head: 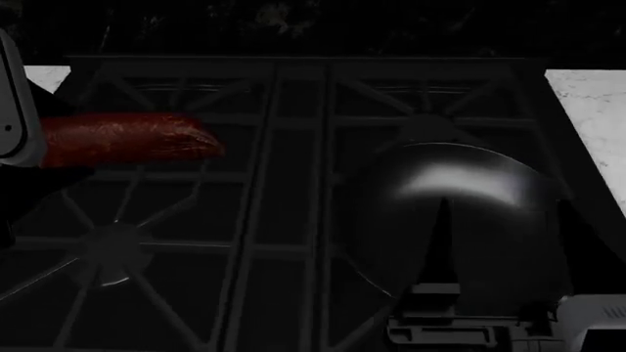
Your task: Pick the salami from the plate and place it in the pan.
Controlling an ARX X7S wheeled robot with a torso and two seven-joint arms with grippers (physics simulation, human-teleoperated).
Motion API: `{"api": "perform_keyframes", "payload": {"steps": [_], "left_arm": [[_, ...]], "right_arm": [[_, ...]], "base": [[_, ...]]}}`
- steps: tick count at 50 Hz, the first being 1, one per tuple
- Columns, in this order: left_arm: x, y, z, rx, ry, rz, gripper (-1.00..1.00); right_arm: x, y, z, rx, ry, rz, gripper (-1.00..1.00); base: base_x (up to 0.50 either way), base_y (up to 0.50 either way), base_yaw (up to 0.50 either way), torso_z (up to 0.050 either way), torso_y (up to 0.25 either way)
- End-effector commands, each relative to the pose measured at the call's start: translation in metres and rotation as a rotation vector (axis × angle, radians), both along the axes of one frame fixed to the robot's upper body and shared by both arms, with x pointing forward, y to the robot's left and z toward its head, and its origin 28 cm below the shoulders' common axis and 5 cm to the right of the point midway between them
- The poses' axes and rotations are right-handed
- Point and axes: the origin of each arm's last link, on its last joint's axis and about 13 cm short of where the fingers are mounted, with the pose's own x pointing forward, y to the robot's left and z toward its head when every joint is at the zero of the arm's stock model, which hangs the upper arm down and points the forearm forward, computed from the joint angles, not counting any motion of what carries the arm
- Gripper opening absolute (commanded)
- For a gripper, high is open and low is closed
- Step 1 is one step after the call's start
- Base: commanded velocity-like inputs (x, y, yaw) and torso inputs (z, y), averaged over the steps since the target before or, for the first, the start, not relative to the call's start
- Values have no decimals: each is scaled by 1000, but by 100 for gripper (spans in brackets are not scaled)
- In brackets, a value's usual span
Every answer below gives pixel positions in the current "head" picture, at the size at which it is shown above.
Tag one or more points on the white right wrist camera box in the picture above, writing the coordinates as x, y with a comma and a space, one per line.
587, 315

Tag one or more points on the round black burner cap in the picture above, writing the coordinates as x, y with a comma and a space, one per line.
115, 253

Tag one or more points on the red salami sausage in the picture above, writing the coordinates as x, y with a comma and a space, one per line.
127, 139

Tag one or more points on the black cast iron stove grate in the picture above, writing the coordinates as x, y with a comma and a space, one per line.
254, 176
342, 121

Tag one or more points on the black frying pan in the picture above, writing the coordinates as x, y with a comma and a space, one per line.
391, 220

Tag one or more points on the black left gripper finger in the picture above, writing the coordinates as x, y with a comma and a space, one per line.
34, 194
51, 102

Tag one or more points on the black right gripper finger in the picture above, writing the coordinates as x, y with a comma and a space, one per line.
440, 256
518, 264

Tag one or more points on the black gas stove cooktop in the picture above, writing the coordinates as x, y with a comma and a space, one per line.
299, 110

